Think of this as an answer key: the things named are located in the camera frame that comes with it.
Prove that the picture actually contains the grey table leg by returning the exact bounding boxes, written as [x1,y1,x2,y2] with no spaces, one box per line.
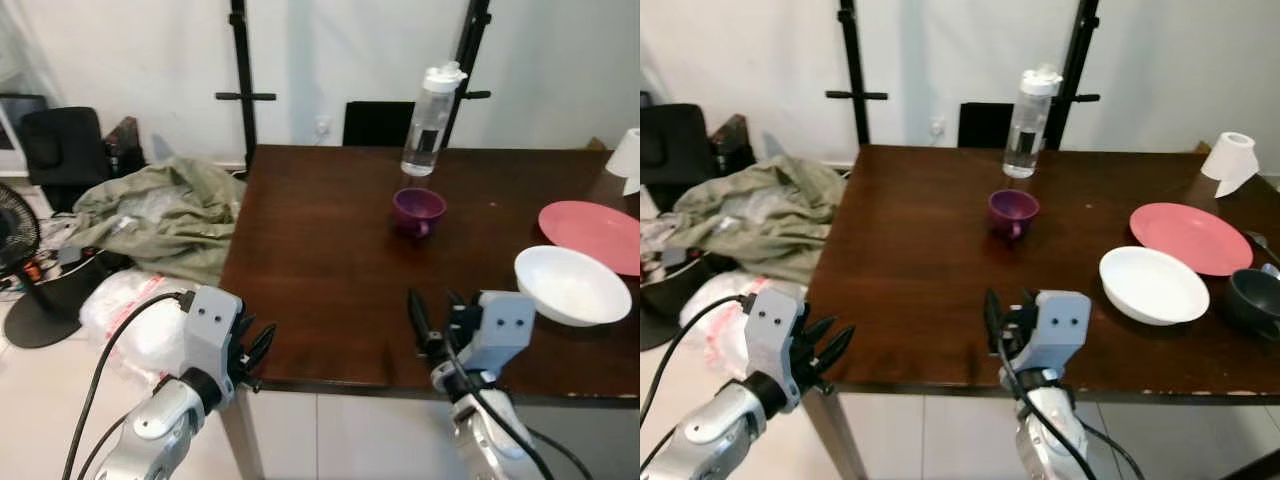
[220,386,267,480]
[800,390,873,480]

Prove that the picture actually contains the purple cup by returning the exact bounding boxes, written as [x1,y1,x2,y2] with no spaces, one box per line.
[988,188,1041,241]
[392,187,448,239]

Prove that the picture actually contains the white plastic bag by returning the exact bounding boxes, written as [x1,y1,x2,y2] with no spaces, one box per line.
[680,270,763,373]
[78,268,193,387]

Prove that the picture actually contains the white bowl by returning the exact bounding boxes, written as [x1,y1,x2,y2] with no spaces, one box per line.
[514,245,633,328]
[1099,246,1211,327]

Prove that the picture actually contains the olive green crumpled cloth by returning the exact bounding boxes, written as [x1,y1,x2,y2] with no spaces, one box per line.
[672,155,850,287]
[70,155,247,287]

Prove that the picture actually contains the pink plate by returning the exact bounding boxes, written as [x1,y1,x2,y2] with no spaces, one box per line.
[1130,202,1254,278]
[538,200,641,277]

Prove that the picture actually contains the black floor fan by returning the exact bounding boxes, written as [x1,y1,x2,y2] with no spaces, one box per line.
[0,182,126,350]
[640,250,703,352]

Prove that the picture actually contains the black chair back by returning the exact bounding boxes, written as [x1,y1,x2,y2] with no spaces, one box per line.
[958,102,1023,149]
[343,101,416,148]

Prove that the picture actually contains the clear white-capped water bottle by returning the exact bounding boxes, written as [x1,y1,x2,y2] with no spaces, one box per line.
[1003,64,1063,181]
[400,62,468,178]

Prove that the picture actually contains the small dark bag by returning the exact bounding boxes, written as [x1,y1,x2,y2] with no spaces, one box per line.
[712,114,754,178]
[104,116,147,178]

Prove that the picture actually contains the dark grey bowl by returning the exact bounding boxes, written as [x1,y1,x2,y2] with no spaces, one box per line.
[1227,268,1280,342]

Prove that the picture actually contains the slanted black stand pole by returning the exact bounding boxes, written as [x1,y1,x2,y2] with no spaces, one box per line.
[1045,0,1102,151]
[440,0,493,151]

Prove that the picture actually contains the black stand pole with crossbar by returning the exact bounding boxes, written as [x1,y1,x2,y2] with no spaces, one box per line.
[215,0,277,173]
[826,0,889,147]

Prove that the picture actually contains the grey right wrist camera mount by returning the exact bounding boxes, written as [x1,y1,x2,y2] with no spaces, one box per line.
[455,290,538,377]
[1020,290,1092,377]

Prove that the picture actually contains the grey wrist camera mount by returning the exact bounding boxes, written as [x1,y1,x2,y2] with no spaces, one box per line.
[181,285,246,382]
[742,285,807,387]
[1020,290,1092,377]
[455,290,538,377]

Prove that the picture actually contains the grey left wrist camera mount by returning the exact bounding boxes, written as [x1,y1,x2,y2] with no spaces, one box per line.
[742,285,807,387]
[181,285,246,382]

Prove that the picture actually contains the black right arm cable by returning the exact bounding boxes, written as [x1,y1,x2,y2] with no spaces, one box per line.
[440,338,593,480]
[997,338,1147,480]

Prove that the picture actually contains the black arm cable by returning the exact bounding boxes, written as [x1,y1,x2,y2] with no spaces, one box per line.
[62,290,193,480]
[440,338,593,480]
[997,338,1147,480]
[640,292,753,433]

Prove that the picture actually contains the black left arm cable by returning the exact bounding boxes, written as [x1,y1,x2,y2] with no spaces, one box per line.
[62,290,193,480]
[640,292,753,433]

